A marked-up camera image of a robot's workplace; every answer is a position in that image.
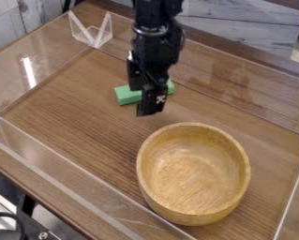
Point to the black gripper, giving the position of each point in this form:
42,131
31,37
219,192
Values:
153,55

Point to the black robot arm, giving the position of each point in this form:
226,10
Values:
153,16

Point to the green rectangular block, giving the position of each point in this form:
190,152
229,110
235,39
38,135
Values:
126,96

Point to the brown wooden bowl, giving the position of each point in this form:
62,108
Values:
193,170

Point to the clear acrylic tray wall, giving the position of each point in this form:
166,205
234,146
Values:
95,209

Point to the black metal table frame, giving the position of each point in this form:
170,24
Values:
35,230

